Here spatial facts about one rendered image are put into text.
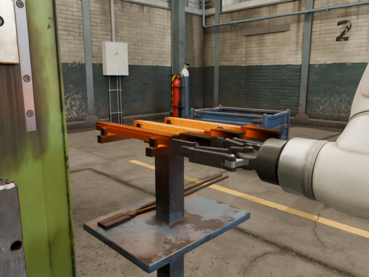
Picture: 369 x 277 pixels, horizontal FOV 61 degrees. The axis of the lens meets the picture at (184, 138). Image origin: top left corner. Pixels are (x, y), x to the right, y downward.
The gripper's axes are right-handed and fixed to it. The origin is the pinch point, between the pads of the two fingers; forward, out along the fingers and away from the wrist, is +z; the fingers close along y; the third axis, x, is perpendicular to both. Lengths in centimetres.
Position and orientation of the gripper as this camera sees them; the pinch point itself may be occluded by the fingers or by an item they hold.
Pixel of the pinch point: (195, 145)
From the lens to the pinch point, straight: 65.0
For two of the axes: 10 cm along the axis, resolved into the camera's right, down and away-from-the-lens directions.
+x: 0.0, -9.8, -1.9
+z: -7.1, -1.3, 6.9
